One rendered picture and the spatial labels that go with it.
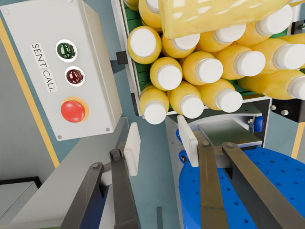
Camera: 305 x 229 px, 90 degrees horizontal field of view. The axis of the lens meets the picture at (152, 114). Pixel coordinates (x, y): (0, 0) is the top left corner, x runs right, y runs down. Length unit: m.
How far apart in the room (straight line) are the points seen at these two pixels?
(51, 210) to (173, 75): 0.68
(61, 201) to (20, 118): 1.22
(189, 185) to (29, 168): 1.92
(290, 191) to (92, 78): 0.39
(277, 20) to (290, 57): 0.06
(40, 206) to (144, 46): 0.73
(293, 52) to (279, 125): 1.62
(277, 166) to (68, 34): 0.46
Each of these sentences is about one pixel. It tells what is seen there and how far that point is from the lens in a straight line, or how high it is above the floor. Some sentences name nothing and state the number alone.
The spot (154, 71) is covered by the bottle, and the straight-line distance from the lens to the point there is 0.29.
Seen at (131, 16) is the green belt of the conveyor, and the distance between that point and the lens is 0.45.
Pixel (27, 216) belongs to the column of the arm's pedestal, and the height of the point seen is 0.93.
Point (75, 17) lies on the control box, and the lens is 0.26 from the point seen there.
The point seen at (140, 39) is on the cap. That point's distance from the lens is 0.26.
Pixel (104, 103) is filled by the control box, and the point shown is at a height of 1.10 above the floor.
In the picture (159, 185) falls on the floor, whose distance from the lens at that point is 1.90.
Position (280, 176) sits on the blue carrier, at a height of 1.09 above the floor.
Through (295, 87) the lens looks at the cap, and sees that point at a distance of 0.37.
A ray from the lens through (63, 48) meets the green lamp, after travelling 0.25.
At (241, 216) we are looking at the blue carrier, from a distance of 0.33.
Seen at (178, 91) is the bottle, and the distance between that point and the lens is 0.31.
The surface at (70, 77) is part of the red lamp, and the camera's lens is 0.25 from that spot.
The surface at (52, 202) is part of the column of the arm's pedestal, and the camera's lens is 0.80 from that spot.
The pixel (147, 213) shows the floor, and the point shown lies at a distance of 2.23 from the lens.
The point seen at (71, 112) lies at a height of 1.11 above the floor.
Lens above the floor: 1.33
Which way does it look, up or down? 70 degrees down
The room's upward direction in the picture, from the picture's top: 177 degrees clockwise
